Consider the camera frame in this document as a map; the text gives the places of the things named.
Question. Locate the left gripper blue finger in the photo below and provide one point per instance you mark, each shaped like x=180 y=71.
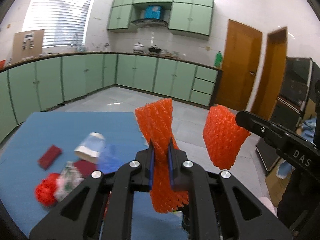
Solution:
x=171 y=163
x=151 y=154

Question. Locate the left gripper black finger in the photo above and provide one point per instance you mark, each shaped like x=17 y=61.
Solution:
x=255 y=124

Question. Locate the orange foam fruit net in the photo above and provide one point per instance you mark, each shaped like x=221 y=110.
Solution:
x=223 y=137

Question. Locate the green white paper carton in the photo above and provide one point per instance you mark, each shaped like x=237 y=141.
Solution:
x=67 y=181

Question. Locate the red paper cup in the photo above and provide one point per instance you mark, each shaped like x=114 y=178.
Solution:
x=44 y=192

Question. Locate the green lower kitchen cabinets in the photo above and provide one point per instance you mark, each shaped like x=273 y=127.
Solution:
x=46 y=82

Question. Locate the blue plastic bag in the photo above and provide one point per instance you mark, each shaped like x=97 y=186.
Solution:
x=110 y=159

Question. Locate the black cabinet with glass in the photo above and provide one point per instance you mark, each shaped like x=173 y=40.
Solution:
x=297 y=97

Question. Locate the white blue paper cup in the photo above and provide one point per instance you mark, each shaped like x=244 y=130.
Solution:
x=91 y=147

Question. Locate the green plastic bottle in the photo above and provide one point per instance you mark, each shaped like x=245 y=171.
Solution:
x=218 y=59

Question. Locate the brown wooden door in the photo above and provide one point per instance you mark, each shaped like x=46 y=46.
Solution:
x=239 y=65

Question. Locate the black wok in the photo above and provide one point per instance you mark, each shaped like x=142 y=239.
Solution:
x=154 y=50

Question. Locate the white cooking pot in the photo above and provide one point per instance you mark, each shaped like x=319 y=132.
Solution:
x=138 y=48

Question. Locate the dark red flat box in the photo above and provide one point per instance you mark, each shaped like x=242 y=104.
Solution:
x=47 y=159

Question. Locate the blue foam floor mat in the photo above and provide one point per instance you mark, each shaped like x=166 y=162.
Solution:
x=20 y=172

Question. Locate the range hood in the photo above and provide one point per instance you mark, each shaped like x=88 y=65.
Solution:
x=150 y=23

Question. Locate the chrome sink faucet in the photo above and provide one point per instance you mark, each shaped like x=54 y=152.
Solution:
x=75 y=40

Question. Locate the blue box above hood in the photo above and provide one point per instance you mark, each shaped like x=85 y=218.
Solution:
x=154 y=12

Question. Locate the brown cardboard box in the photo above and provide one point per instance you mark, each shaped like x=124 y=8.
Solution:
x=27 y=44

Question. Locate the white window blinds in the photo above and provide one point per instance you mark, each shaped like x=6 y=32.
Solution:
x=60 y=19

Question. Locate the orange plastic basin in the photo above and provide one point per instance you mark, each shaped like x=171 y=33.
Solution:
x=2 y=64

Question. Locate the green upper wall cabinets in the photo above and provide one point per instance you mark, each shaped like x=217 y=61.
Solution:
x=184 y=17

